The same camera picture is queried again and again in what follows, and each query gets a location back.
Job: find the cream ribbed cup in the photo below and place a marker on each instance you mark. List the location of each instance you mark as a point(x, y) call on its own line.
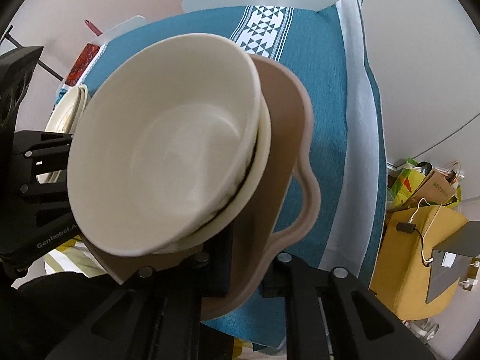
point(168, 138)

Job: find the grey metal stand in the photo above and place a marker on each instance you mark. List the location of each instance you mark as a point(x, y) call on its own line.
point(442, 281)

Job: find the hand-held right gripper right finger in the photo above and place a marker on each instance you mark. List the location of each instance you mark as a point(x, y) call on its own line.
point(300, 288)

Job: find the black power adaptor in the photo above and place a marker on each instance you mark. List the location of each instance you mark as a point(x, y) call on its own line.
point(404, 228)

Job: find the cream bowl with cartoon print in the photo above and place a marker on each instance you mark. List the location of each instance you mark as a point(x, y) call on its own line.
point(264, 138)

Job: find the small cream printed plate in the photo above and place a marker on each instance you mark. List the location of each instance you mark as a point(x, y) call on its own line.
point(62, 112)

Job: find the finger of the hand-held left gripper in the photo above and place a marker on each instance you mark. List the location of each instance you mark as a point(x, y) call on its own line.
point(45, 197)
point(41, 146)

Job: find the large white plate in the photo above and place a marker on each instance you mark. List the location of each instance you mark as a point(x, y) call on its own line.
point(84, 99)

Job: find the red pink utensil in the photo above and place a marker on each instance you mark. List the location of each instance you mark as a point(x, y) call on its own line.
point(92, 26)

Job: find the green yellow bag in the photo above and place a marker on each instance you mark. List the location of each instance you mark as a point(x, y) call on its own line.
point(403, 183)

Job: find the white chair backrest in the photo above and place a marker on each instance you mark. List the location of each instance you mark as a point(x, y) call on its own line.
point(123, 26)

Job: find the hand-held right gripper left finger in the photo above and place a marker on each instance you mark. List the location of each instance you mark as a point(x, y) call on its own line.
point(219, 266)

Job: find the red patterned packet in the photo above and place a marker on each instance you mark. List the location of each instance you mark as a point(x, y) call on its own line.
point(80, 65)

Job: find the yellow storage box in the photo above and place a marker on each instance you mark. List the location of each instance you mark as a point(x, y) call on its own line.
point(405, 262)

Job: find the teal patterned tablecloth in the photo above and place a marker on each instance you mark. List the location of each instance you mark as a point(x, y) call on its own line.
point(330, 82)

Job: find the brown paper bag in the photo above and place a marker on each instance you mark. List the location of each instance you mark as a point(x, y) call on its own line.
point(435, 187)

